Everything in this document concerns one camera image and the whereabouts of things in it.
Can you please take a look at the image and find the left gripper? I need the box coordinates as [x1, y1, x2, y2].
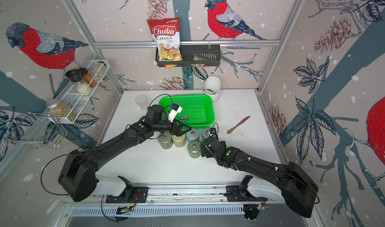
[153, 117, 192, 137]

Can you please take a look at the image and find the grey green tea canister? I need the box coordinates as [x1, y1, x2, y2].
[187, 140, 201, 158]

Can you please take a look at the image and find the olive yellow tea canister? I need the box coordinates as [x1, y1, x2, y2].
[172, 134, 186, 148]

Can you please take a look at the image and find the dark green tea canister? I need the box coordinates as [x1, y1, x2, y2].
[158, 132, 173, 149]

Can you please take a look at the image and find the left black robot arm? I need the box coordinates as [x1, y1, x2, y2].
[58, 105, 191, 202]

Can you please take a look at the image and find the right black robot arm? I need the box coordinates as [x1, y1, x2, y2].
[203, 136, 319, 218]

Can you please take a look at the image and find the green plastic basket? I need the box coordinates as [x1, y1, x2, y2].
[158, 94, 215, 129]

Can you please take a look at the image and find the snack packet in basket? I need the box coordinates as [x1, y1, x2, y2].
[191, 55, 207, 69]

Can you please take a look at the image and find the clear drinking glass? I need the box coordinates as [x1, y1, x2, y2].
[135, 95, 149, 111]

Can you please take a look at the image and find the wooden spatula purple tip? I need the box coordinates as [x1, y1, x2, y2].
[227, 116, 250, 134]

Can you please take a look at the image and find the white cylindrical device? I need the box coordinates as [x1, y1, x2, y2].
[204, 76, 221, 103]

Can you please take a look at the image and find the Chuba cassava chips bag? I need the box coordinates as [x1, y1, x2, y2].
[147, 17, 182, 65]

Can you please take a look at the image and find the pale spice jar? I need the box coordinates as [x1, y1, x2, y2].
[91, 61, 106, 77]

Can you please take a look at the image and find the orange spice bottle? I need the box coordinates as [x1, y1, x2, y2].
[79, 67, 97, 88]

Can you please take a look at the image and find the black lid spice jar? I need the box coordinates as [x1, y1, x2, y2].
[65, 69, 92, 96]

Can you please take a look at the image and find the silver lid grain jar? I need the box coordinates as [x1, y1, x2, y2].
[46, 99, 77, 122]

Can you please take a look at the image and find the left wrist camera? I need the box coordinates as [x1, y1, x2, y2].
[168, 104, 182, 123]

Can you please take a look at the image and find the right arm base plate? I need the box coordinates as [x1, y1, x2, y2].
[223, 185, 268, 203]

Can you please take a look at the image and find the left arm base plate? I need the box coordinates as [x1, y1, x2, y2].
[106, 186, 149, 204]

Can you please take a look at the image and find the black wall basket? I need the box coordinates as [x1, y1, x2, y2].
[155, 44, 221, 67]

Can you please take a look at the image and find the white wire spice rack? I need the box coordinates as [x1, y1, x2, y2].
[47, 59, 110, 124]

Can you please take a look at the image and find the small wire wall holder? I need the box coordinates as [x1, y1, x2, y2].
[1, 112, 68, 150]

